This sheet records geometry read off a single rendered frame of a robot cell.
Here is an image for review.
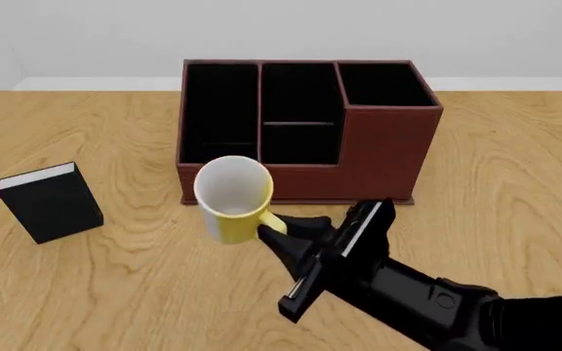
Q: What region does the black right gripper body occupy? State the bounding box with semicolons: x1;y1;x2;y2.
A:
277;198;396;325

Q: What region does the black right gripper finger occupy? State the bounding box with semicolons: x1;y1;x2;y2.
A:
279;214;337;237
257;223;322;284

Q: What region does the yellow and white mug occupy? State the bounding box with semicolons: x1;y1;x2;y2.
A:
192;155;290;246

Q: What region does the red-brown desk caddy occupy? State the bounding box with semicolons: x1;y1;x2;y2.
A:
176;58;445;207

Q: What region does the black book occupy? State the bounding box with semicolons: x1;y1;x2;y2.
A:
0;161;105;246

